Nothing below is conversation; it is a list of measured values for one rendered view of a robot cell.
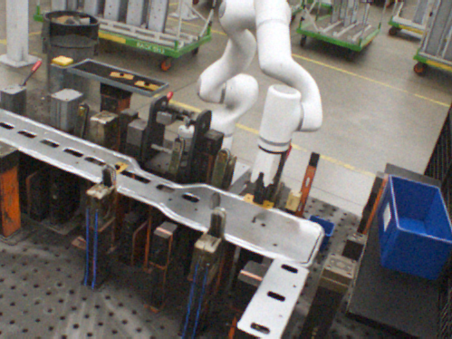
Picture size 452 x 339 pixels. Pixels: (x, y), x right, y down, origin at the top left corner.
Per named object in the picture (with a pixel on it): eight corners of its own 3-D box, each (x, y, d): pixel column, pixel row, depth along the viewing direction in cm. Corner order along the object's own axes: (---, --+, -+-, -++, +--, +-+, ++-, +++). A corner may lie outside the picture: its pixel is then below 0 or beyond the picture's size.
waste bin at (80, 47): (27, 94, 433) (27, 14, 397) (67, 80, 476) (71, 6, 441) (68, 111, 417) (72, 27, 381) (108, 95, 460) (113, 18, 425)
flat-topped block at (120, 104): (94, 180, 204) (100, 78, 182) (105, 173, 211) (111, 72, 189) (114, 189, 201) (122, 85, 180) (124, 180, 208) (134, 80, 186)
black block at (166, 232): (136, 310, 147) (144, 234, 133) (153, 289, 156) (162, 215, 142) (159, 321, 145) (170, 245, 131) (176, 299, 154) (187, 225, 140)
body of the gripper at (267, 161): (265, 131, 138) (257, 167, 143) (253, 145, 129) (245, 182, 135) (291, 140, 136) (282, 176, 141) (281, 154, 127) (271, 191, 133)
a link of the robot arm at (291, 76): (304, 42, 144) (314, 138, 134) (252, 35, 140) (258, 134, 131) (316, 24, 136) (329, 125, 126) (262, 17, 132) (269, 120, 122)
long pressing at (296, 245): (-68, 120, 167) (-69, 116, 166) (-20, 101, 185) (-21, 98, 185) (308, 273, 131) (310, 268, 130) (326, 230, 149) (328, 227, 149)
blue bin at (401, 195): (380, 266, 131) (397, 228, 124) (376, 208, 157) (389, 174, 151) (438, 282, 129) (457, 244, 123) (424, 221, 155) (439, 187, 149)
